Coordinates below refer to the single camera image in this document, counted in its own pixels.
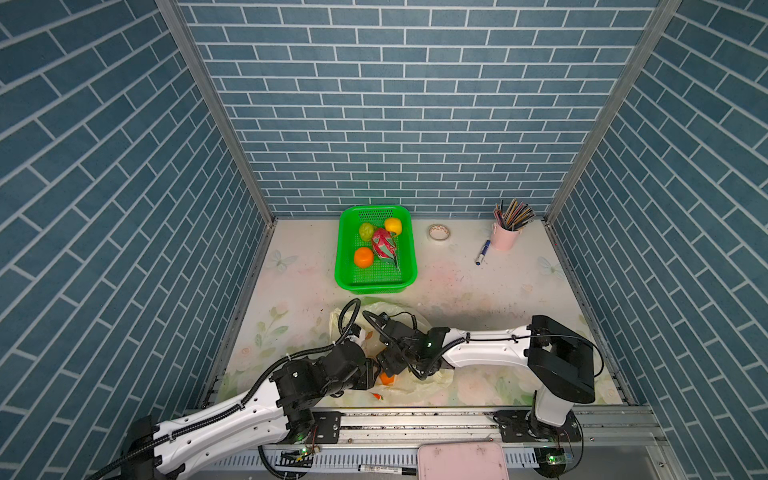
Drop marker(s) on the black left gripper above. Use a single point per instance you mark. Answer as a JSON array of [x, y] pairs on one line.
[[369, 373]]

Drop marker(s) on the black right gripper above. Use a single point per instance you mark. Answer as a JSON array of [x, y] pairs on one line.
[[385, 357]]

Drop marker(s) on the orange fruit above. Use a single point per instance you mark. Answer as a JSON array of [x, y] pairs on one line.
[[387, 379], [363, 257]]

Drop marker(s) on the yellowish plastic bag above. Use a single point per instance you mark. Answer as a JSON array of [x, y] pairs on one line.
[[407, 387]]

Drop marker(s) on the pink dragon fruit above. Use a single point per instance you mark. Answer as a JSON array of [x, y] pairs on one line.
[[384, 247]]

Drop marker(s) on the yellow green pear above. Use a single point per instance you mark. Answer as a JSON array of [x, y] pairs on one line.
[[366, 231]]

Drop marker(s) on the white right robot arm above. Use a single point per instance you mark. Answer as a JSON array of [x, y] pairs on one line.
[[565, 362]]

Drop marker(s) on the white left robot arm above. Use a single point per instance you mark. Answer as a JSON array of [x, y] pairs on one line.
[[277, 408]]

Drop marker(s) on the green plastic basket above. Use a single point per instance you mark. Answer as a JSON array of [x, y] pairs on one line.
[[381, 277]]

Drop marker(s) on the black marker pen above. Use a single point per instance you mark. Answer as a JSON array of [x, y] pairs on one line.
[[383, 469]]

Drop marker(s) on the blue white marker pen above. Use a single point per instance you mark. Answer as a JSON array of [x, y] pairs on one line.
[[483, 252]]

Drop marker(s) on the tape roll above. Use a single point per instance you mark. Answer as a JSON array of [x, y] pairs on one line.
[[438, 232]]

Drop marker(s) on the pink box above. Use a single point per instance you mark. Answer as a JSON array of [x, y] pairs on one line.
[[461, 461]]

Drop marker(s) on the pink pencil cup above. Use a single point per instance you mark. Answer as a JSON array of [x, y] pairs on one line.
[[502, 239]]

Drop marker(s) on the coloured pencils bunch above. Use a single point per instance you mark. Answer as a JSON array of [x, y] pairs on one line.
[[513, 216]]

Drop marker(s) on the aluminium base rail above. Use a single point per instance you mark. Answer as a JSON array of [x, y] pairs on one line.
[[606, 442]]

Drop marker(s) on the aluminium corner post left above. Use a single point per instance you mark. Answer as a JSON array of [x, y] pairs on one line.
[[182, 36]]

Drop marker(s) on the aluminium corner post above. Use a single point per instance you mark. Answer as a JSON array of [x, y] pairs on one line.
[[652, 33], [182, 36]]

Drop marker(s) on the aluminium corner post right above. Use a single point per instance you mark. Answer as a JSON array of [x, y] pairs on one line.
[[652, 33]]

